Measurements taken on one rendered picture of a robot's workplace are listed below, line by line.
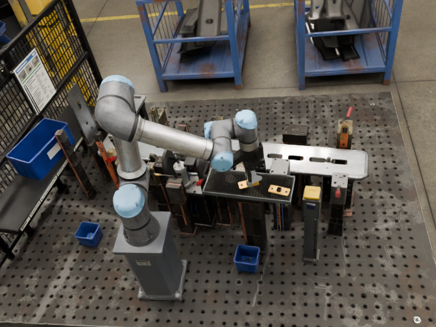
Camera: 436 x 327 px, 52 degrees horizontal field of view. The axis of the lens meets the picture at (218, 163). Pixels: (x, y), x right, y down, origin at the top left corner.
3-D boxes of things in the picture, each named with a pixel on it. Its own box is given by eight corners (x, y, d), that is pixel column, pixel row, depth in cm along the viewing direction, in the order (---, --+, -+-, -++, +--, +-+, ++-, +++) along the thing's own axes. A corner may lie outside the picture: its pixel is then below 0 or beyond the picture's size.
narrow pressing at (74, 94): (98, 131, 251) (77, 81, 227) (89, 145, 244) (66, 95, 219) (98, 131, 251) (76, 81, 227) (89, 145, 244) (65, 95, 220)
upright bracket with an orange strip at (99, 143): (127, 198, 253) (98, 133, 218) (126, 200, 253) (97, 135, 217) (122, 198, 254) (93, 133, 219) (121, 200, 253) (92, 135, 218)
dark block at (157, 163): (183, 211, 242) (167, 156, 212) (180, 221, 237) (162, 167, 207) (175, 209, 243) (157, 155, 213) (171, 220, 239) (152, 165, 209)
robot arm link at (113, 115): (95, 114, 135) (241, 157, 151) (100, 92, 142) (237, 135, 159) (86, 141, 142) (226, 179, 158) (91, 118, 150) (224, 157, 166)
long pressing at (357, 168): (369, 148, 216) (369, 145, 215) (367, 183, 201) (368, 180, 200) (112, 127, 254) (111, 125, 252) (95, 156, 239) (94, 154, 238)
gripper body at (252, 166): (266, 170, 178) (264, 149, 170) (244, 176, 178) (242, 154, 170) (261, 157, 184) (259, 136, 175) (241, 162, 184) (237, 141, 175)
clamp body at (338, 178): (346, 220, 223) (351, 171, 198) (344, 239, 216) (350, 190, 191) (326, 218, 226) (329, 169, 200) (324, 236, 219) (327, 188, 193)
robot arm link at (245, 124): (231, 109, 164) (255, 106, 164) (235, 132, 172) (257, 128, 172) (233, 123, 159) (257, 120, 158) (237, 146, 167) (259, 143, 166)
